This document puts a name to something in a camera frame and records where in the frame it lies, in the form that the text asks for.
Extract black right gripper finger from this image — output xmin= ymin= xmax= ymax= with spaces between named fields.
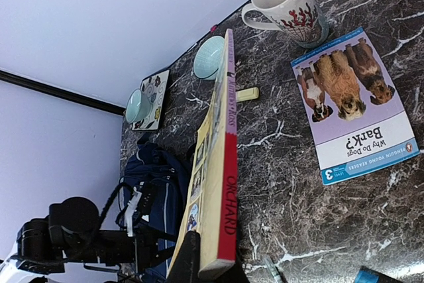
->
xmin=167 ymin=231 xmax=201 ymax=283

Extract yellow paperback book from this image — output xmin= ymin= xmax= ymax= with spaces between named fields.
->
xmin=168 ymin=29 xmax=238 ymax=280

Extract navy blue student backpack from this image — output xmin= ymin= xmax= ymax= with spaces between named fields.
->
xmin=119 ymin=142 xmax=199 ymax=283

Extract dog cover picture book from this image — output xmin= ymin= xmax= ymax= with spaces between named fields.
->
xmin=291 ymin=28 xmax=419 ymax=186

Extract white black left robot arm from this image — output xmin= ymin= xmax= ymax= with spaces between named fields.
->
xmin=1 ymin=182 xmax=177 ymax=282

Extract white pen with green tip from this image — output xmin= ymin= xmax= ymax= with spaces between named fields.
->
xmin=263 ymin=255 xmax=283 ymax=283

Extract black marker with blue cap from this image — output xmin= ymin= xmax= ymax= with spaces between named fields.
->
xmin=354 ymin=266 xmax=402 ymax=283

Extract patterned square coaster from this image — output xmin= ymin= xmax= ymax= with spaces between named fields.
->
xmin=131 ymin=69 xmax=170 ymax=131

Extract pale yellow highlighter marker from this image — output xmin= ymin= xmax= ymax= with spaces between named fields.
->
xmin=237 ymin=87 xmax=260 ymax=102

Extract light green ceramic bowl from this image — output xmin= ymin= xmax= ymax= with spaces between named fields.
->
xmin=193 ymin=36 xmax=225 ymax=81

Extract cream ceramic mug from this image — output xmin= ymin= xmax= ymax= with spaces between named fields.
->
xmin=241 ymin=0 xmax=329 ymax=49

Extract black left frame post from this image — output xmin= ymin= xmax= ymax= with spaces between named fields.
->
xmin=1 ymin=70 xmax=125 ymax=115

